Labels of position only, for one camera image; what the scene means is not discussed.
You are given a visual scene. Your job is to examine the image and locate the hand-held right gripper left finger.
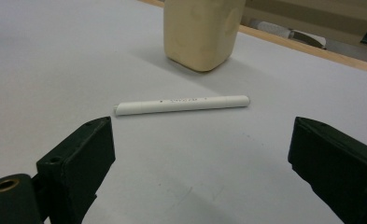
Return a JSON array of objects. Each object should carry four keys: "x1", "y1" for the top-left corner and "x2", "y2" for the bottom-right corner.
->
[{"x1": 35, "y1": 116, "x2": 117, "y2": 224}]

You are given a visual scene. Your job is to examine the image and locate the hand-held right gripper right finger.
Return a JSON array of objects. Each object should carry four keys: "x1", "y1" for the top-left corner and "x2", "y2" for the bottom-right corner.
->
[{"x1": 287, "y1": 116, "x2": 367, "y2": 224}]

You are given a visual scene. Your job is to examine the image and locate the white pen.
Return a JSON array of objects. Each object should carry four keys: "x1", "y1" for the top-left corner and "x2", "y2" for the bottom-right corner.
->
[{"x1": 112, "y1": 94, "x2": 251, "y2": 117}]

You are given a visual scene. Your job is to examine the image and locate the cream pen holder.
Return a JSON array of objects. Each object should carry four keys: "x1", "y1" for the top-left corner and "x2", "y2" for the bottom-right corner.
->
[{"x1": 163, "y1": 0, "x2": 247, "y2": 73}]

